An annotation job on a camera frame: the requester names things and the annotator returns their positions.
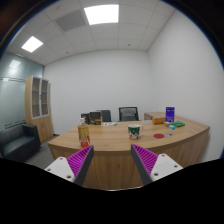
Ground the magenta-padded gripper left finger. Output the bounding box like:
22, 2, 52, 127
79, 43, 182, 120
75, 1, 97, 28
44, 145, 95, 187

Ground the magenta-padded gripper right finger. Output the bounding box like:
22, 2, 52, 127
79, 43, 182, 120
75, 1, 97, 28
130, 143, 184, 186

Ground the orange drink bottle white cap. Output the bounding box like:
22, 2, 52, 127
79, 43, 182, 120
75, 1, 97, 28
77, 117, 91, 149

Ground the green mug with red print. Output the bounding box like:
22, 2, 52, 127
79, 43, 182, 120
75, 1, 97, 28
127, 123, 144, 141

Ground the orange wooden box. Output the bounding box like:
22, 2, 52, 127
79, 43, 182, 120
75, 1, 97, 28
152, 116, 167, 126

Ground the small dark brown box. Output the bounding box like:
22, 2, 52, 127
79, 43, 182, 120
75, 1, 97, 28
80, 112, 90, 125

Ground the large dark brown box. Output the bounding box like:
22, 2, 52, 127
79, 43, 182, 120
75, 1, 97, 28
88, 111, 103, 126

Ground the white and green booklet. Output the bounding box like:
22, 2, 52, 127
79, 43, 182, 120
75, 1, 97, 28
101, 121, 118, 127

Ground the green folded cloth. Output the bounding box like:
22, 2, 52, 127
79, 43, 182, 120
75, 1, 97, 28
170, 121, 186, 128

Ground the black mesh office chair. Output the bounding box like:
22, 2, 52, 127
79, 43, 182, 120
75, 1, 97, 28
118, 106, 140, 122

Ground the purple standing card box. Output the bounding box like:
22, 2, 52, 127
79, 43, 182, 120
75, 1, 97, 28
165, 106, 176, 123

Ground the black leather sofa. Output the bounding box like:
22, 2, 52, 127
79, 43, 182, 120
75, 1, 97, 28
0, 123, 42, 163

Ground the wooden cabinet with glass doors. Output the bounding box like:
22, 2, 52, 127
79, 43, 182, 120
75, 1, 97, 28
24, 75, 54, 144

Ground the small ceiling light panel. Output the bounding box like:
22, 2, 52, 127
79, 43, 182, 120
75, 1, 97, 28
20, 35, 44, 54

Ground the ceiling air vent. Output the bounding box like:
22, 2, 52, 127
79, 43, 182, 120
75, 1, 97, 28
54, 8, 88, 33

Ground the large ceiling light panel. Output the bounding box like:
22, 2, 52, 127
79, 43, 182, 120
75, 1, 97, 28
83, 3, 120, 26

